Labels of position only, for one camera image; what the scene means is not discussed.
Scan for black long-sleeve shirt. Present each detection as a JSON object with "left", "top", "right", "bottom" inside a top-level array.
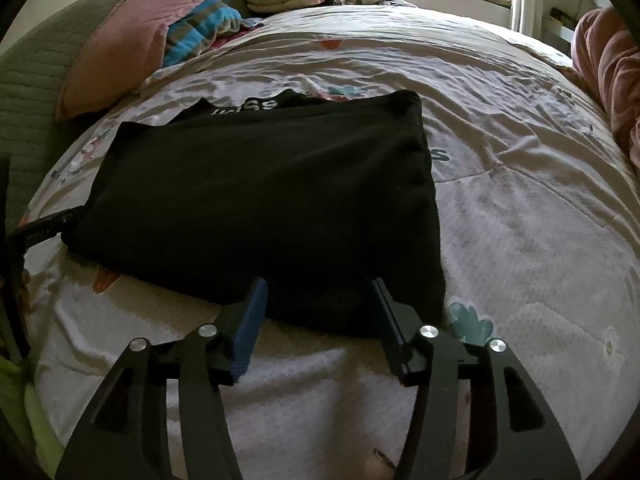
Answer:
[{"left": 62, "top": 90, "right": 446, "bottom": 337}]

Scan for person's right hand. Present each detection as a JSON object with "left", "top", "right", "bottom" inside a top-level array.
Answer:
[{"left": 361, "top": 448, "right": 396, "bottom": 480}]

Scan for green quilted headboard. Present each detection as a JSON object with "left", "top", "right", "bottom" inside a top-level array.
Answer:
[{"left": 1, "top": 0, "right": 234, "bottom": 230}]

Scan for pink quilted pillow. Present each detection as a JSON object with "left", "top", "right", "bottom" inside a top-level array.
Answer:
[{"left": 54, "top": 0, "right": 205, "bottom": 122}]

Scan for white strawberry print bedspread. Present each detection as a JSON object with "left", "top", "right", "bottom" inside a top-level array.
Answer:
[{"left": 27, "top": 6, "right": 639, "bottom": 479}]

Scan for blue striped folded blanket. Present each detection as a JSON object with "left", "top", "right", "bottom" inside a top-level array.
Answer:
[{"left": 163, "top": 0, "right": 242, "bottom": 67}]

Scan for pink crumpled blanket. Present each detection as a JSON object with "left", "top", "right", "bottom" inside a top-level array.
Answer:
[{"left": 570, "top": 6, "right": 640, "bottom": 167}]

